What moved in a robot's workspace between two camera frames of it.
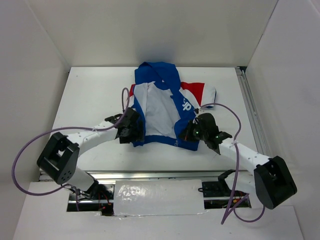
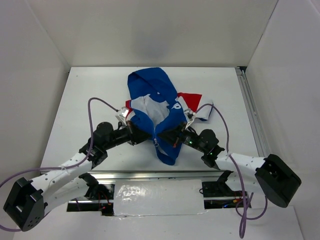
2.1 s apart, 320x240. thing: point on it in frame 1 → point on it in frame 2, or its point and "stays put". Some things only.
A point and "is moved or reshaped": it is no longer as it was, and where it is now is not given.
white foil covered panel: (155, 197) stays put
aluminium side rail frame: (260, 138) stays put
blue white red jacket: (165, 105) is moved or reshaped
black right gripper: (186, 134) → (172, 135)
